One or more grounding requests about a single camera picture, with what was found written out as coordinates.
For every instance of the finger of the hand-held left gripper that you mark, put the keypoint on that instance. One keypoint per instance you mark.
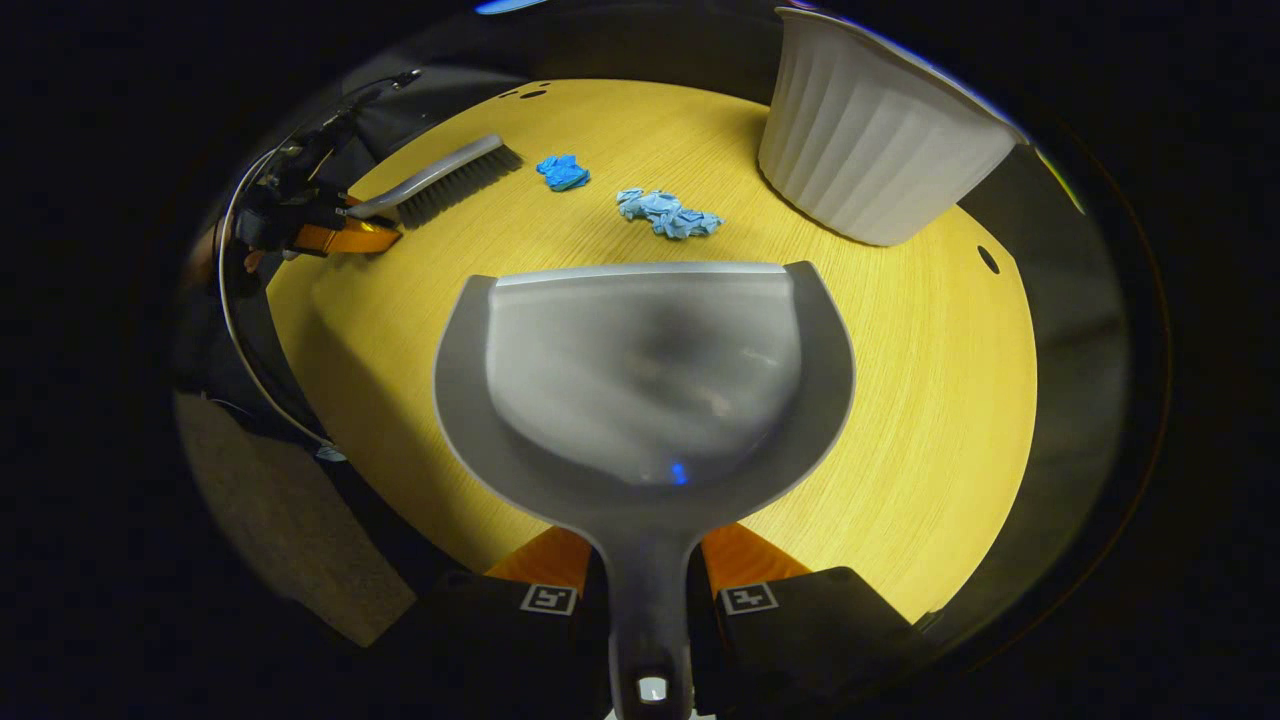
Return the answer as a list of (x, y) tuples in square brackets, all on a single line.
[(350, 240)]

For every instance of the grey dustpan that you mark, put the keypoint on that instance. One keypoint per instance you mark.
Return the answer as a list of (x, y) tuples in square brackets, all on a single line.
[(640, 380)]

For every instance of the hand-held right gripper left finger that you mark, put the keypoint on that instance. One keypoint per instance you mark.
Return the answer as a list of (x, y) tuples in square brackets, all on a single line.
[(500, 630)]

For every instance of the dark blue trash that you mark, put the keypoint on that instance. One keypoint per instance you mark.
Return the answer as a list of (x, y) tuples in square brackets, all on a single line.
[(563, 172)]

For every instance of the small grey broom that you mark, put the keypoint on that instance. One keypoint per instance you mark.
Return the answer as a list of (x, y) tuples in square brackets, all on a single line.
[(450, 180)]

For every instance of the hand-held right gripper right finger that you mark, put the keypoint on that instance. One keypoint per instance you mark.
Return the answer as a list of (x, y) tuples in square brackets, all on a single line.
[(800, 630)]

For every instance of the yellow wooden desktop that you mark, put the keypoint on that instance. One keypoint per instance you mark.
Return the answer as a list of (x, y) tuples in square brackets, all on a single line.
[(920, 400)]

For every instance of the white ribbed garbage bin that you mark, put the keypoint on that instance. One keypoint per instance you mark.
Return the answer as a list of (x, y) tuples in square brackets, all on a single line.
[(870, 140)]

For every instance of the light blue trash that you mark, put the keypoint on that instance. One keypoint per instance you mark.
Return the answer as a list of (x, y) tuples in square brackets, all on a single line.
[(665, 213)]

